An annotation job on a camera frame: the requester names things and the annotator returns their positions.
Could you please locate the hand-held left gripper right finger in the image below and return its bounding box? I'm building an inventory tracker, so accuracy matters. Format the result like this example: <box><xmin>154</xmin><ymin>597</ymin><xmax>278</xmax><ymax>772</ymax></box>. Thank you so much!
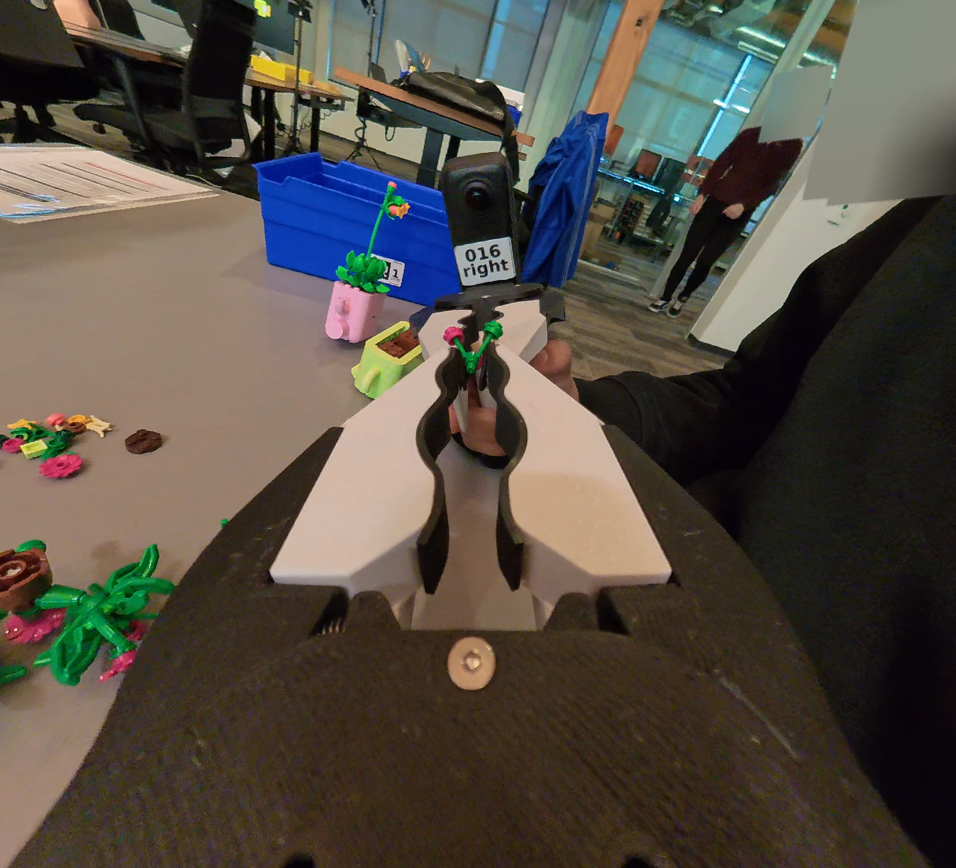
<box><xmin>478</xmin><ymin>341</ymin><xmax>675</xmax><ymax>620</ymax></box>

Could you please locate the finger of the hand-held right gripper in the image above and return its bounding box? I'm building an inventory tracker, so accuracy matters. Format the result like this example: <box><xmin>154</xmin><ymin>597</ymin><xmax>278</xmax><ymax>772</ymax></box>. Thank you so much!
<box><xmin>489</xmin><ymin>295</ymin><xmax>556</xmax><ymax>363</ymax></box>
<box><xmin>408</xmin><ymin>308</ymin><xmax>469</xmax><ymax>363</ymax></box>

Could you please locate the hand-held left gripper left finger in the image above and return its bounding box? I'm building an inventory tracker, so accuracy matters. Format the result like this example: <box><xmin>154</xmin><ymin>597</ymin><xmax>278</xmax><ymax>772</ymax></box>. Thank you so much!
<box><xmin>269</xmin><ymin>349</ymin><xmax>470</xmax><ymax>624</ymax></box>

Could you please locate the toy stem with magenta flowers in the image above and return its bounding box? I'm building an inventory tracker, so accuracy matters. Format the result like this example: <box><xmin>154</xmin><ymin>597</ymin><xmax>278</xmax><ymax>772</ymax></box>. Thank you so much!
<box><xmin>443</xmin><ymin>321</ymin><xmax>503</xmax><ymax>376</ymax></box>

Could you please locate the green toy plant brown pot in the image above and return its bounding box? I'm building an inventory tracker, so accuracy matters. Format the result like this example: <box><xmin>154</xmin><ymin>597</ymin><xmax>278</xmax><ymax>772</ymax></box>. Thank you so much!
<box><xmin>0</xmin><ymin>539</ymin><xmax>176</xmax><ymax>690</ymax></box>

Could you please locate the person's right forearm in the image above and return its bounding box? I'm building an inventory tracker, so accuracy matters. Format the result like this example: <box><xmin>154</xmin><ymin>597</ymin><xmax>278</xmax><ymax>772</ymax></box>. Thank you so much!
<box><xmin>579</xmin><ymin>199</ymin><xmax>956</xmax><ymax>510</ymax></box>

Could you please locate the person's right hand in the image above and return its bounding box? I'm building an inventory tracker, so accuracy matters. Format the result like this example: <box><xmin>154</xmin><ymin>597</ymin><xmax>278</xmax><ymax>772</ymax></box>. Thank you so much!
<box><xmin>448</xmin><ymin>341</ymin><xmax>580</xmax><ymax>469</ymax></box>

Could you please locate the lime green toy pot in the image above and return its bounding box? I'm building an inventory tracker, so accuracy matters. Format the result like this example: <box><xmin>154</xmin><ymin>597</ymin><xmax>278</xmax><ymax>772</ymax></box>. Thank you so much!
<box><xmin>353</xmin><ymin>321</ymin><xmax>428</xmax><ymax>400</ymax></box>

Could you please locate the blue jacket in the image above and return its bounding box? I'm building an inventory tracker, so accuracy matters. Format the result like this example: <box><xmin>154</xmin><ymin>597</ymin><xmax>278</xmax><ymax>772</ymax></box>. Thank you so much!
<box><xmin>523</xmin><ymin>112</ymin><xmax>609</xmax><ymax>286</ymax></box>

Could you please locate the pink toy flower pot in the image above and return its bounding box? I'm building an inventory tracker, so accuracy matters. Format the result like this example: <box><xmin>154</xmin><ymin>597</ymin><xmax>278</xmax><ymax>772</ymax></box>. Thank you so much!
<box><xmin>326</xmin><ymin>181</ymin><xmax>412</xmax><ymax>345</ymax></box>

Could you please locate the black bag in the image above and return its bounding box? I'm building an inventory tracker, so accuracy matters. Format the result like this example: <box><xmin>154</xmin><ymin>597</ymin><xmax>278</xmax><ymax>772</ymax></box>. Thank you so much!
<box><xmin>392</xmin><ymin>71</ymin><xmax>516</xmax><ymax>125</ymax></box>

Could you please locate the wooden office desk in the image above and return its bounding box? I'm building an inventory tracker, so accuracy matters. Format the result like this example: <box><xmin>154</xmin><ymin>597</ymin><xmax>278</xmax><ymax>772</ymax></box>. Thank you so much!
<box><xmin>332</xmin><ymin>67</ymin><xmax>535</xmax><ymax>189</ymax></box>

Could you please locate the blue plastic bin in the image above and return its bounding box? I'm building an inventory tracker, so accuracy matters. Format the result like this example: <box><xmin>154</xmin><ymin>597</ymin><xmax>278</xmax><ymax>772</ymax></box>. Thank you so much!
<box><xmin>254</xmin><ymin>152</ymin><xmax>468</xmax><ymax>306</ymax></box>

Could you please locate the black office chair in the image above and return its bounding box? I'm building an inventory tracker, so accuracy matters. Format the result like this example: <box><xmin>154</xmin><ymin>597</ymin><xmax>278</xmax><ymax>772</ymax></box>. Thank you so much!
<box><xmin>75</xmin><ymin>0</ymin><xmax>255</xmax><ymax>167</ymax></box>

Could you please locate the person's black jacket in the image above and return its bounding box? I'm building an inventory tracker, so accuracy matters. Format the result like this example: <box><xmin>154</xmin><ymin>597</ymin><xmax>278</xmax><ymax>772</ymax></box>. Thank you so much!
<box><xmin>732</xmin><ymin>435</ymin><xmax>956</xmax><ymax>868</ymax></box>

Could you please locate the pile of small toy pieces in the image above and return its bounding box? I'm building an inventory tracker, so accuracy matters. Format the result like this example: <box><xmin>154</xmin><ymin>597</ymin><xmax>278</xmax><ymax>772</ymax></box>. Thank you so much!
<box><xmin>0</xmin><ymin>412</ymin><xmax>164</xmax><ymax>462</ymax></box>

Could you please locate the laminated paper sheet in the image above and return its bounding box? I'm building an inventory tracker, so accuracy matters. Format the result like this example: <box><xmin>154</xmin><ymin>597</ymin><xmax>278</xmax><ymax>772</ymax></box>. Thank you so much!
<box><xmin>0</xmin><ymin>145</ymin><xmax>219</xmax><ymax>223</ymax></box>

